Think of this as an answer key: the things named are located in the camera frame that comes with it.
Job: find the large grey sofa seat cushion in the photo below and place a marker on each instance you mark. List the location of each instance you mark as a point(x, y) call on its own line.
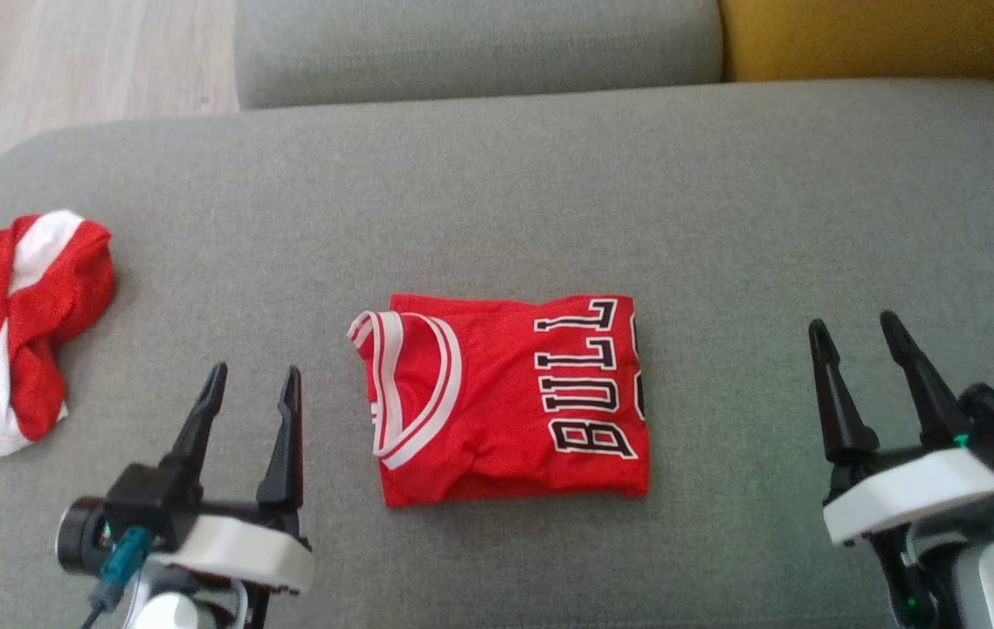
point(549, 201)

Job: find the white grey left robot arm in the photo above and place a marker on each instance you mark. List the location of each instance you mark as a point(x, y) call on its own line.
point(174, 611)

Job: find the red jersey with white panel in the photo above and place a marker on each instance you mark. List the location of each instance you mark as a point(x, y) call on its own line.
point(506, 411)

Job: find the small grey sofa seat cushion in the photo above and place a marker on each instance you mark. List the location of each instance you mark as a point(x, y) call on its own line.
point(479, 48)

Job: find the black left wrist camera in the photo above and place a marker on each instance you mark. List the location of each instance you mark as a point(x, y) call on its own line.
point(148, 502)

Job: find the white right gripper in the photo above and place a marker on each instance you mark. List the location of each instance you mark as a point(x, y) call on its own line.
point(916, 494)

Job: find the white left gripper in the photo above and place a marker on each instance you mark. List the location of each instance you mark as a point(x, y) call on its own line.
point(244, 555)

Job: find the red mesh jersey white stripe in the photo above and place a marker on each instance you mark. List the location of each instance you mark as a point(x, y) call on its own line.
point(51, 288)

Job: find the short yellow sofa backrest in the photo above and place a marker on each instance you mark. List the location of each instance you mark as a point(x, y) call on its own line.
point(864, 35)

